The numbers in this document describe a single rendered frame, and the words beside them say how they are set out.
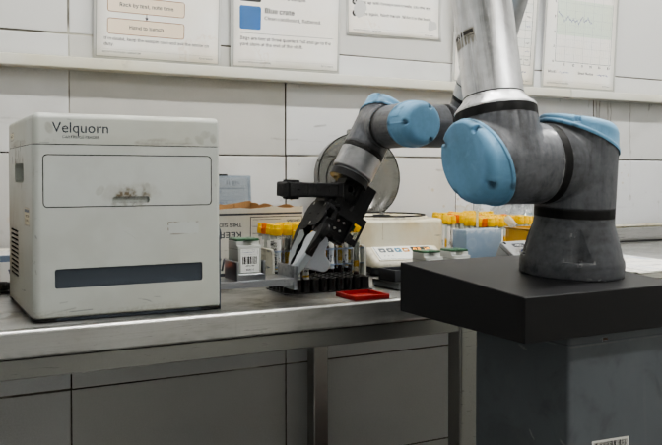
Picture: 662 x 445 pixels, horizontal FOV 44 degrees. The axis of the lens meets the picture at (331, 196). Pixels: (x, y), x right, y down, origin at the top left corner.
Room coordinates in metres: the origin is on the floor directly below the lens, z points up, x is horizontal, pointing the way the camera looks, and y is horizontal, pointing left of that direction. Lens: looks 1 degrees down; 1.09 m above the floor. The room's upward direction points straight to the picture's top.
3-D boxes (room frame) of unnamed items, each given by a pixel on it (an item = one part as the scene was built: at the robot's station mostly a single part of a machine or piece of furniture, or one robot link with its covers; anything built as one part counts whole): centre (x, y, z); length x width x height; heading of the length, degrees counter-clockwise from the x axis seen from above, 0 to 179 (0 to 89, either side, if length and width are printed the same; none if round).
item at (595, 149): (1.21, -0.35, 1.11); 0.13 x 0.12 x 0.14; 117
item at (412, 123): (1.39, -0.14, 1.17); 0.11 x 0.11 x 0.08; 27
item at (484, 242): (1.69, -0.30, 0.92); 0.10 x 0.07 x 0.10; 125
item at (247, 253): (1.36, 0.14, 0.95); 0.05 x 0.04 x 0.06; 28
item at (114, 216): (1.35, 0.35, 1.03); 0.31 x 0.27 x 0.30; 118
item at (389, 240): (1.87, -0.12, 0.94); 0.30 x 0.24 x 0.12; 19
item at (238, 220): (1.75, 0.23, 0.95); 0.29 x 0.25 x 0.15; 28
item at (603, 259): (1.22, -0.36, 0.99); 0.15 x 0.15 x 0.10
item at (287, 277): (1.35, 0.16, 0.92); 0.21 x 0.07 x 0.05; 118
